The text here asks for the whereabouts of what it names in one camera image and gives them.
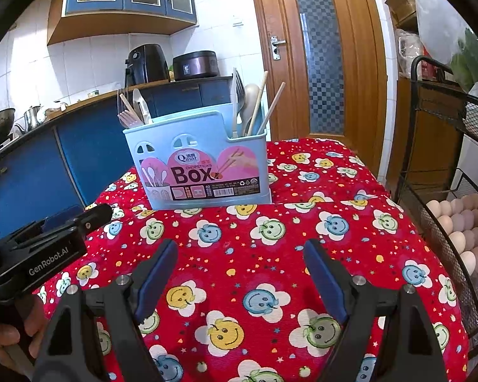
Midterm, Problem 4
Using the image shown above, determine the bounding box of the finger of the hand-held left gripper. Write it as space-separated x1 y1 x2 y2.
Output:
44 203 113 236

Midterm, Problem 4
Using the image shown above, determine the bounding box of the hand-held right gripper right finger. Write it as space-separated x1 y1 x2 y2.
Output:
303 239 449 382

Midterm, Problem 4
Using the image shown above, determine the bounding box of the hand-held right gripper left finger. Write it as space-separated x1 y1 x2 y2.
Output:
34 239 179 382

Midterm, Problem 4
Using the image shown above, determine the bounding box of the light blue utensil box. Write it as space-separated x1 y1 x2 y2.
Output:
123 110 272 211

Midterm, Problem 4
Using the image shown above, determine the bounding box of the white plastic spoon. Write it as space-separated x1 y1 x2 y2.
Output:
132 88 152 125

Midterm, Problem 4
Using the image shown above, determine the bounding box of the person's left hand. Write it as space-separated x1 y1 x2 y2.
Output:
0 294 48 375

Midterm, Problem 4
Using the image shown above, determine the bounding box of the blue base cabinet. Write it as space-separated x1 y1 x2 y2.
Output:
0 76 234 239

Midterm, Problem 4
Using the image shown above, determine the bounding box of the red smiley flower cloth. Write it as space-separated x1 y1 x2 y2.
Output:
36 137 473 382

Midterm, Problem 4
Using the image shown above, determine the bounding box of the metal kettle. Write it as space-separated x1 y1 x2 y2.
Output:
14 105 40 134

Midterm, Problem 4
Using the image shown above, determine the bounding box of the pile of eggs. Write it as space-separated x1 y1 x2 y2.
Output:
425 193 478 277

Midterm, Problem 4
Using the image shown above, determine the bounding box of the black air fryer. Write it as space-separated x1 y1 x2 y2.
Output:
124 44 170 87

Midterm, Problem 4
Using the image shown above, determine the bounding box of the wooden door with glass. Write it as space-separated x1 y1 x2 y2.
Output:
247 0 387 176

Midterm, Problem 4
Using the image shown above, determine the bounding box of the dark rice cooker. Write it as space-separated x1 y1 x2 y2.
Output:
172 50 219 81

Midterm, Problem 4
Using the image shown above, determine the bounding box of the wooden side cabinet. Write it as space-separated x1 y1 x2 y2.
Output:
390 75 467 192

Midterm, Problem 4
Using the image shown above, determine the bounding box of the beige plastic spoon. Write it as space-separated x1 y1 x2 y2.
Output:
241 83 260 136

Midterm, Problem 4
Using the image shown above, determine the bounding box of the red label bottle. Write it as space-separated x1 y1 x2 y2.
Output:
422 53 443 82

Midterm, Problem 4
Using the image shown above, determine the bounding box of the clear plastic bag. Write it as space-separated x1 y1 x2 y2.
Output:
398 28 425 76

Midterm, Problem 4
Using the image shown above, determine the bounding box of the large white plastic bag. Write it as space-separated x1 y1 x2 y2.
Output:
412 0 473 64

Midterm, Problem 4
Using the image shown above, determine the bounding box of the cardboard box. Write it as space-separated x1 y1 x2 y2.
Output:
384 0 417 25

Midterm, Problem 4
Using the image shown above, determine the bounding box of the blue wall cabinet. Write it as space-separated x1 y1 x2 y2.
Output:
48 0 202 45

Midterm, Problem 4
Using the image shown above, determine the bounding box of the black wire rack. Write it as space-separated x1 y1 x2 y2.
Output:
394 56 478 351

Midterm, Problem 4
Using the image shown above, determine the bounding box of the metal door handle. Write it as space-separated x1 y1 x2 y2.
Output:
270 36 287 61

